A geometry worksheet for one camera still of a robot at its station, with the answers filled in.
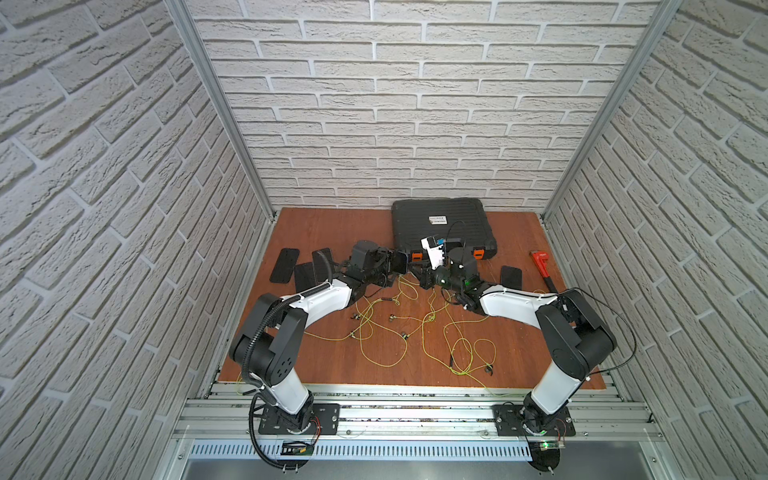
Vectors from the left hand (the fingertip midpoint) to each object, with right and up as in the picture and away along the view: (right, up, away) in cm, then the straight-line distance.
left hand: (408, 252), depth 88 cm
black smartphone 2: (-29, -4, +15) cm, 33 cm away
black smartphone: (-43, -5, +14) cm, 46 cm away
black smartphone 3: (-3, -3, 0) cm, 4 cm away
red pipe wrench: (+49, -3, +16) cm, 51 cm away
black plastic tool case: (+21, +11, +23) cm, 33 cm away
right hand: (+1, -4, 0) cm, 4 cm away
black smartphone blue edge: (+37, -9, +14) cm, 41 cm away
